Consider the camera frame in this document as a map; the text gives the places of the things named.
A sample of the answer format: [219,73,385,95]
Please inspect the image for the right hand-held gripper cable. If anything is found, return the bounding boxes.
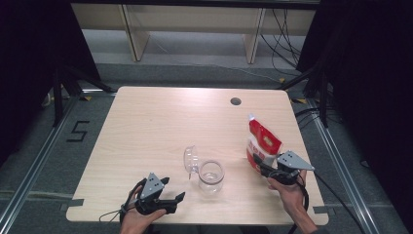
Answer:
[286,175,311,234]

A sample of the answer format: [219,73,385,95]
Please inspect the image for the person's left hand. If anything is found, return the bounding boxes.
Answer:
[119,186,168,234]

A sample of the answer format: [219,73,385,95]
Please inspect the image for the black floor cables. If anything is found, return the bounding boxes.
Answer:
[293,106,342,130]

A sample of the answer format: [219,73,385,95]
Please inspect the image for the left hand-held gripper cable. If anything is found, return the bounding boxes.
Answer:
[98,177,146,226]

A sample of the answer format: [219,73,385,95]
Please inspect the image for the short aluminium floor rail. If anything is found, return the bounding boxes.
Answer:
[0,189,74,200]

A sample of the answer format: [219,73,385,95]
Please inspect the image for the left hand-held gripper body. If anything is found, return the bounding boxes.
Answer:
[134,172,179,215]

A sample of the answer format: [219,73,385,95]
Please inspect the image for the black cable bundle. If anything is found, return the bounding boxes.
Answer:
[259,8,304,78]

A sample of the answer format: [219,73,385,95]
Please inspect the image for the clear glass jar with lid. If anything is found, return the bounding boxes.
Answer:
[182,144,226,196]

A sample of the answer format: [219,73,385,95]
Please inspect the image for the red and white bag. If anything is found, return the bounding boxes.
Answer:
[245,113,283,174]

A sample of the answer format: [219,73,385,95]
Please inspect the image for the person's right hand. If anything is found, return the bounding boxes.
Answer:
[267,170,308,213]

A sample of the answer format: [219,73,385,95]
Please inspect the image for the light wooden shelf unit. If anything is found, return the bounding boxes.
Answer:
[71,3,318,64]

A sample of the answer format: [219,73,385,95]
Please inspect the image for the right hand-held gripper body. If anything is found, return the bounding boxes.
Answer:
[260,150,316,186]

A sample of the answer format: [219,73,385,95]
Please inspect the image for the black metal stand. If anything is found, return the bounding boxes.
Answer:
[276,66,329,129]
[52,64,117,128]

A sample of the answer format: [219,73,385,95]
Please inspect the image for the long black floor cable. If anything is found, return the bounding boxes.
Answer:
[313,171,367,234]

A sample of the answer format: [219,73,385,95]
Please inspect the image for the black curtain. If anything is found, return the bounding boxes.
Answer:
[0,0,101,167]
[296,0,413,233]

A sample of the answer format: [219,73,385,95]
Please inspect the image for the hand-held gripper cable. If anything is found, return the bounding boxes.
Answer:
[286,175,311,234]
[98,177,146,226]

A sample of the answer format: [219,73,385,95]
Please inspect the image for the long aluminium floor rail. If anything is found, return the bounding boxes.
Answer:
[0,94,82,228]
[305,97,382,234]

